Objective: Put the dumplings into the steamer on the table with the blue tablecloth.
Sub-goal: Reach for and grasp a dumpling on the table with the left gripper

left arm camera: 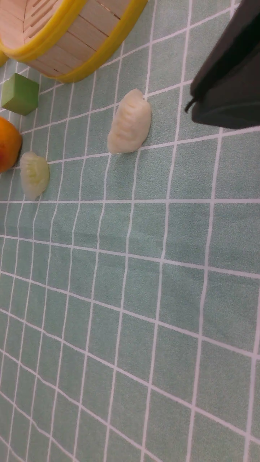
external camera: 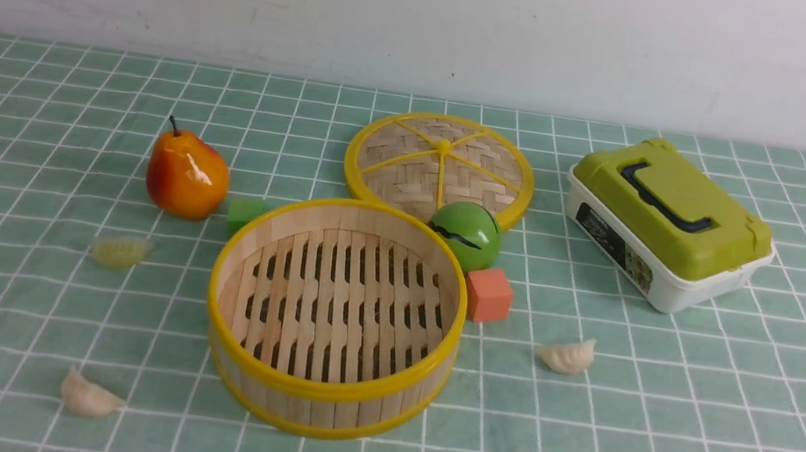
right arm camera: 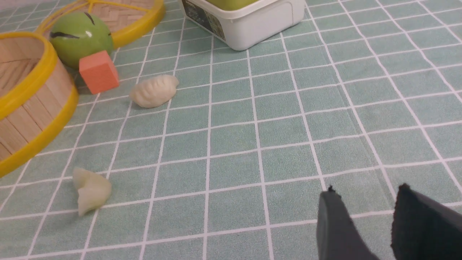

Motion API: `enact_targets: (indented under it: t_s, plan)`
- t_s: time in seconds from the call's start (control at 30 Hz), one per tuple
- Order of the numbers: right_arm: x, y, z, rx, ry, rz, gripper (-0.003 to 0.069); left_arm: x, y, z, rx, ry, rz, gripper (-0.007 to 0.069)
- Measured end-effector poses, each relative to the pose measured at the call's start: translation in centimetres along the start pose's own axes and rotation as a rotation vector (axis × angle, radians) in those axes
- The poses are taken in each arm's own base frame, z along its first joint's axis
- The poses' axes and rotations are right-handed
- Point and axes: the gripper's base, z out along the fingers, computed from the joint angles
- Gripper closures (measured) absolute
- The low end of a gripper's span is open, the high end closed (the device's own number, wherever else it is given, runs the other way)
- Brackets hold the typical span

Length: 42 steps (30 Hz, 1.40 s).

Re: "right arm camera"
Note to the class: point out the woven bamboo steamer lid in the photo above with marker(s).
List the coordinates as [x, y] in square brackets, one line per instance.
[128, 20]

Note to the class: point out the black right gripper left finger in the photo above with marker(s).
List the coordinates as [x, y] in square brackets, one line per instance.
[337, 236]

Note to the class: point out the orange foam cube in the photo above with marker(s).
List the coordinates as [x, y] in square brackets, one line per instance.
[99, 72]

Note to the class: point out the green tablecloth white grid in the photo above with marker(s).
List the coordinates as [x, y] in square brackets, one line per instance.
[361, 95]

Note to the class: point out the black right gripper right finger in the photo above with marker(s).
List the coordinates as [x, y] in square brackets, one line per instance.
[423, 229]

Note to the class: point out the white box green lid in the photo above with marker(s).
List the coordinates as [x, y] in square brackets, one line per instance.
[242, 24]

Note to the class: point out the white dumpling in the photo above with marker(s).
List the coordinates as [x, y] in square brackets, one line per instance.
[154, 92]

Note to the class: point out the bamboo steamer tray yellow rim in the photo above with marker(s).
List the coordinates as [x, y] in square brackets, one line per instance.
[38, 97]

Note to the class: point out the green round toy fruit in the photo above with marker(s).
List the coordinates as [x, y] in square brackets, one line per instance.
[80, 34]

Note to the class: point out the pale green dumpling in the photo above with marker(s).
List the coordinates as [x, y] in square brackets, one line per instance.
[93, 190]

